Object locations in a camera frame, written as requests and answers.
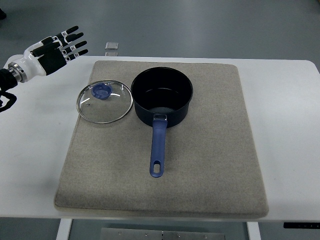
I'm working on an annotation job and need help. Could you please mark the white table leg left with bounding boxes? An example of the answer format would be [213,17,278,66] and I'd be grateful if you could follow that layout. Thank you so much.
[56,218,73,240]

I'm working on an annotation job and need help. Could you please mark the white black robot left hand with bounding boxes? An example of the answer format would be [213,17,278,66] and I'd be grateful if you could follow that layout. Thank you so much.
[5,25,88,83]

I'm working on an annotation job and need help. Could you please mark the black table control panel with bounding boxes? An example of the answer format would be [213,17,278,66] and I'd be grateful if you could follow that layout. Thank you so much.
[283,222,320,230]

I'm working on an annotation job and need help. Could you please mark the dark blue saucepan blue handle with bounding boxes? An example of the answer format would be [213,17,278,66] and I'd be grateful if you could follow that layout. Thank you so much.
[131,66,193,178]

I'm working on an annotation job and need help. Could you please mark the white table leg right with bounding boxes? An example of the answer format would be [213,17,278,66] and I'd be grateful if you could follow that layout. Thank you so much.
[246,222,262,240]

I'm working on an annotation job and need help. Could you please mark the beige fabric mat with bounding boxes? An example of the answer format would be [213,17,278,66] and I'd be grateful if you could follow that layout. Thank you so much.
[54,60,269,219]

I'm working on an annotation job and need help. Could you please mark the white table leg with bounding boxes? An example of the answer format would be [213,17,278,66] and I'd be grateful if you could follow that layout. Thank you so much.
[56,218,73,240]
[246,222,262,240]

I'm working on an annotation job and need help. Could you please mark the glass lid with blue knob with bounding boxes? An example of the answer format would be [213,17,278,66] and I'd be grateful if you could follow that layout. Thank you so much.
[76,79,134,124]

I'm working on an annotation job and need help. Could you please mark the clear floor plate lower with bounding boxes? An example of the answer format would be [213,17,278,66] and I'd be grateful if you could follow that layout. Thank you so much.
[105,51,118,57]

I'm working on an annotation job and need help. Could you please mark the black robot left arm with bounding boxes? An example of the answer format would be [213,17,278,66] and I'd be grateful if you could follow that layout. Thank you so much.
[0,68,18,113]

